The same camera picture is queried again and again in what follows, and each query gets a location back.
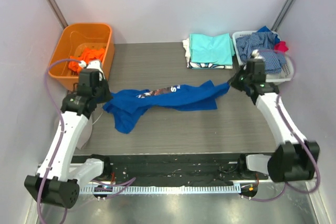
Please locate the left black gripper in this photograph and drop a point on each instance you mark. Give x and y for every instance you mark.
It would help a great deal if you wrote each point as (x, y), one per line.
(104, 94)

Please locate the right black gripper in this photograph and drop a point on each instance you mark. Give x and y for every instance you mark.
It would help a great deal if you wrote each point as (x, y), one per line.
(234, 82)

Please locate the blue t shirt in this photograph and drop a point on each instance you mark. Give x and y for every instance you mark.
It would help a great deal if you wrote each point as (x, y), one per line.
(127, 106)

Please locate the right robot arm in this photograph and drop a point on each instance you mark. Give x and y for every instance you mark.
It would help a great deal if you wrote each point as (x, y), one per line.
(295, 158)

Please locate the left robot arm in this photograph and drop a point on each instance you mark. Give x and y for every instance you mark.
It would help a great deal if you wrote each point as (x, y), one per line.
(54, 183)

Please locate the orange t shirt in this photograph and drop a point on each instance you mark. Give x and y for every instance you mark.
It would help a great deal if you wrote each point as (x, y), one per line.
(87, 56)

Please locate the white plastic laundry basket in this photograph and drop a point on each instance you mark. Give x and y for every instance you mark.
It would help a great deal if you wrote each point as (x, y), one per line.
(287, 69)

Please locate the blue checkered shirt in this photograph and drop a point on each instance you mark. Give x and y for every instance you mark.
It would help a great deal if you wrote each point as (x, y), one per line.
(265, 43)

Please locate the red cloth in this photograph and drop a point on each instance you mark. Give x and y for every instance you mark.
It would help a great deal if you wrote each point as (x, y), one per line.
(281, 47)

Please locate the folded teal t shirt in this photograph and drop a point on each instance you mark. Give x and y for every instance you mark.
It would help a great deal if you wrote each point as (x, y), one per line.
(218, 50)

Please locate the grey cap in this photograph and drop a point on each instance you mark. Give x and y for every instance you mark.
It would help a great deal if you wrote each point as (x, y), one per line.
(85, 134)

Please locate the orange plastic tub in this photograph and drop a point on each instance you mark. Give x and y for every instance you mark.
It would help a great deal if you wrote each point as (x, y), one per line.
(73, 42)

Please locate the blue cloth in basket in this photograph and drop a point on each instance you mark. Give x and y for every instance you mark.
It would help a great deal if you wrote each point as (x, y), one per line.
(266, 29)

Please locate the folded white printed t shirt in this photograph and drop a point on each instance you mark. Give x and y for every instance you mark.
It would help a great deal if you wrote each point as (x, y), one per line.
(192, 65)

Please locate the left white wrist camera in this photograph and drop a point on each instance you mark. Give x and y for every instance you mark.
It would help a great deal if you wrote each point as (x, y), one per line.
(94, 64)

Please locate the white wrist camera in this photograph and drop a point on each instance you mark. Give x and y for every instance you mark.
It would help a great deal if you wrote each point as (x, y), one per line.
(94, 64)
(256, 55)

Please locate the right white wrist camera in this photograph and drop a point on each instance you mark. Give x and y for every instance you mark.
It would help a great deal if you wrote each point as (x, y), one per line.
(256, 55)

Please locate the right aluminium corner post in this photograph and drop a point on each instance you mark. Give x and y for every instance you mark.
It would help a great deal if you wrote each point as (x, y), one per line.
(288, 1)

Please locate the slotted white cable duct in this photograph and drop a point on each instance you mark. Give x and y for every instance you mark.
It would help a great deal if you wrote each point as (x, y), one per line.
(152, 190)

